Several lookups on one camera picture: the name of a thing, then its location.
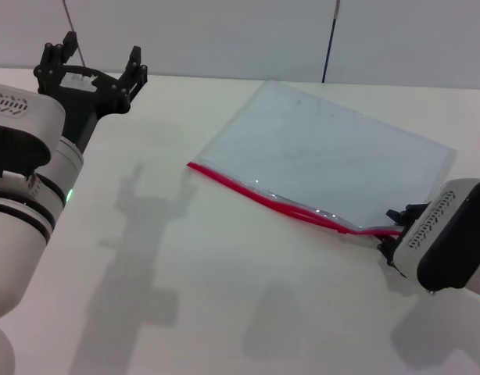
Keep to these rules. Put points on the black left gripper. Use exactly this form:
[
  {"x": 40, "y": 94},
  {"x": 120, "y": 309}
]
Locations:
[{"x": 83, "y": 101}]

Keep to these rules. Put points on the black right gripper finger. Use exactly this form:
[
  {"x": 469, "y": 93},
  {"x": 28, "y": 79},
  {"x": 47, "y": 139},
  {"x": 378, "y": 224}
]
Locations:
[
  {"x": 388, "y": 250},
  {"x": 410, "y": 213}
]

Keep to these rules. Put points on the clear document bag red zip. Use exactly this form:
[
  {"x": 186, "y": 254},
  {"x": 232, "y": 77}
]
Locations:
[{"x": 322, "y": 148}]

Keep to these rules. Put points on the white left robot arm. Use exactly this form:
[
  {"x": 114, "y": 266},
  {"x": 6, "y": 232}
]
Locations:
[{"x": 13, "y": 254}]

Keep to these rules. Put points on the black vertical wall strip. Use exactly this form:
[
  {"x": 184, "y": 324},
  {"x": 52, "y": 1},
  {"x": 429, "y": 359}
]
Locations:
[{"x": 329, "y": 51}]

